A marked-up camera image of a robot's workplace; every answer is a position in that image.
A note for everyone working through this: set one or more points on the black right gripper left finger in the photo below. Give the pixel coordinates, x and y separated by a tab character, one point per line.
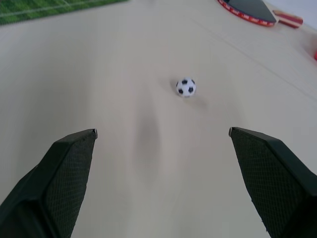
54	181

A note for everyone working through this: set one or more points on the black table tennis paddle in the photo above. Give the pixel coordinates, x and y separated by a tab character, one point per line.
257	12

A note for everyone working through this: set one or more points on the green turf mat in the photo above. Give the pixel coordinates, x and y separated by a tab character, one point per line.
37	8

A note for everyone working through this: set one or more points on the small black-white soccer ball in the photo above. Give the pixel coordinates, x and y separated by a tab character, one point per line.
186	87

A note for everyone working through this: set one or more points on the small red object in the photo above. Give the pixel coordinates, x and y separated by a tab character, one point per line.
315	55

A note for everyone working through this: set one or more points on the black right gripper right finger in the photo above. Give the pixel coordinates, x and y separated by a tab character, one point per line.
275	178

